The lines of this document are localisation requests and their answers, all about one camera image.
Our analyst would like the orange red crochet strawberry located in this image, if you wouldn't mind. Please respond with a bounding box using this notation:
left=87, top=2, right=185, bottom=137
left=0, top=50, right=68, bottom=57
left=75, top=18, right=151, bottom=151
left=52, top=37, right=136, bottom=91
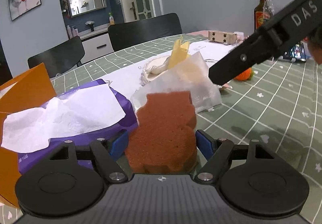
left=234, top=68, right=254, bottom=81

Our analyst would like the brown bear-shaped sponge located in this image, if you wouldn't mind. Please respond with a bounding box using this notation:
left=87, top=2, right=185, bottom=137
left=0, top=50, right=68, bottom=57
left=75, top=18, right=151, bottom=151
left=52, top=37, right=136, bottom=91
left=125, top=91, right=197, bottom=174

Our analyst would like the green soap bottle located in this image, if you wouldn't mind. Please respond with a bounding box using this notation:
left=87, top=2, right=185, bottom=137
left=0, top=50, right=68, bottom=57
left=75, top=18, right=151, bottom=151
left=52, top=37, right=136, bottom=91
left=109, top=12, right=115, bottom=25

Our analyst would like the purple tissue box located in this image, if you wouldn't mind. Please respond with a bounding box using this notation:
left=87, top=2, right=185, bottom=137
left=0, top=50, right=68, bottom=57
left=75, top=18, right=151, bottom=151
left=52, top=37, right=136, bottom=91
left=18, top=79, right=137, bottom=174

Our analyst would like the translucent paper bag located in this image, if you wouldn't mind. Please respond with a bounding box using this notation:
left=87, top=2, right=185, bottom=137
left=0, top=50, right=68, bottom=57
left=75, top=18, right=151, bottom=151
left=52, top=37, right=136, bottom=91
left=130, top=52, right=222, bottom=113

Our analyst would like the white drawer cabinet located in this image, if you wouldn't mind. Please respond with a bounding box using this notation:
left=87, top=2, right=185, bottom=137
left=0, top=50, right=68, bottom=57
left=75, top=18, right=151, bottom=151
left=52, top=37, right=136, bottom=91
left=79, top=27, right=114, bottom=64

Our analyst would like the smartphone on stand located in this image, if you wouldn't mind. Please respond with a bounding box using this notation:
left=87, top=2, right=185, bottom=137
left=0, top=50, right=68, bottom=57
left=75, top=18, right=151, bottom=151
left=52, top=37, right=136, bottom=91
left=282, top=42, right=306, bottom=63

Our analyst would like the green checkered tablecloth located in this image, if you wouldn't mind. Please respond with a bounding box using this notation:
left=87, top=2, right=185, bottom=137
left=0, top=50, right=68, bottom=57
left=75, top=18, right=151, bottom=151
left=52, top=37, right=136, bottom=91
left=0, top=34, right=322, bottom=224

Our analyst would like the person's right hand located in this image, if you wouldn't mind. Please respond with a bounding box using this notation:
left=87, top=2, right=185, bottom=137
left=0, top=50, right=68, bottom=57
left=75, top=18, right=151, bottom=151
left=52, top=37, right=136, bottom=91
left=307, top=35, right=322, bottom=65

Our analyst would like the dark sauce bottle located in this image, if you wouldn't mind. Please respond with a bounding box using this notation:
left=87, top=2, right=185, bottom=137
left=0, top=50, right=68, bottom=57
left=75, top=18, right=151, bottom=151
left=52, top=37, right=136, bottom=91
left=254, top=0, right=266, bottom=30

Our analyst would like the black chair left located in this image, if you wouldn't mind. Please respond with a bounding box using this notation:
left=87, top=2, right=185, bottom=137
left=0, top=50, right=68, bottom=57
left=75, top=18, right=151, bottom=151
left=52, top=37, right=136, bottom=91
left=27, top=36, right=85, bottom=78

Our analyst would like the black chair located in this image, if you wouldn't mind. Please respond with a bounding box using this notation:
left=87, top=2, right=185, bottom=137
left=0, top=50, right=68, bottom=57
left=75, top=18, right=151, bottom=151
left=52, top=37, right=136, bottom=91
left=107, top=13, right=182, bottom=52
left=27, top=36, right=85, bottom=78

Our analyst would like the white drawstring pouch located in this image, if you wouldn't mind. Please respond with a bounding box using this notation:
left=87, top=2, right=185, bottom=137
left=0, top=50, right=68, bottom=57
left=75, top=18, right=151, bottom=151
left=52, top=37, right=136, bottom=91
left=140, top=56, right=170, bottom=86

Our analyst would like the clear plastic water bottle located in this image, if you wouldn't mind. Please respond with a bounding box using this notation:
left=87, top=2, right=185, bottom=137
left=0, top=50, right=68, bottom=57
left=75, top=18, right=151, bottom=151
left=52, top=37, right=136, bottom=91
left=263, top=0, right=275, bottom=23

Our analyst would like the yellow cloth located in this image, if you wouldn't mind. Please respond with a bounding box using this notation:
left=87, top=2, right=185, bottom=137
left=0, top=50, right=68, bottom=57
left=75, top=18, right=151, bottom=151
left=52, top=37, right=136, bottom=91
left=168, top=36, right=190, bottom=69

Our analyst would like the orange cardboard storage box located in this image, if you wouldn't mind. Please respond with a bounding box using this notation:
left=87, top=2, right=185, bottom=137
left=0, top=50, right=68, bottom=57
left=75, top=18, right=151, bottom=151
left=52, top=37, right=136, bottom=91
left=1, top=63, right=56, bottom=208

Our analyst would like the black chair right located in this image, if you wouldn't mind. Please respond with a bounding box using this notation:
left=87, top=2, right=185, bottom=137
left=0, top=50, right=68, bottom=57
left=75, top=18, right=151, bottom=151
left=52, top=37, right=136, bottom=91
left=107, top=13, right=182, bottom=52

